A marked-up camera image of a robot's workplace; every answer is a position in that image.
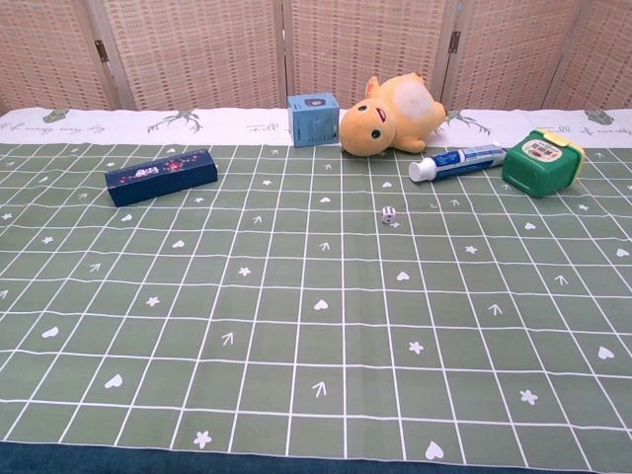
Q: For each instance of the dark blue long box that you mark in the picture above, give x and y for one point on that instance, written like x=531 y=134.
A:
x=163 y=177

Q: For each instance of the green grid tablecloth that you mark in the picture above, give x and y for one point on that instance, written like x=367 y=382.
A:
x=296 y=306

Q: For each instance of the white blue toothpaste tube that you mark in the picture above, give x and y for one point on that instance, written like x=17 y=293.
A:
x=459 y=162

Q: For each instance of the light blue square box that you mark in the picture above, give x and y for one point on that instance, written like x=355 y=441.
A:
x=313 y=121

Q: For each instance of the small white die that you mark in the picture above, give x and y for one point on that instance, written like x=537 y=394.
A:
x=388 y=214

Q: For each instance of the yellow plush toy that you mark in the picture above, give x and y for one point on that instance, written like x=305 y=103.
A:
x=390 y=118

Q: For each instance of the green container with yellow lid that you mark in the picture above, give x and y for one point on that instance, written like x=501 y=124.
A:
x=540 y=165

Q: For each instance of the woven folding screen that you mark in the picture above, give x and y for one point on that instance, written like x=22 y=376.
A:
x=316 y=49

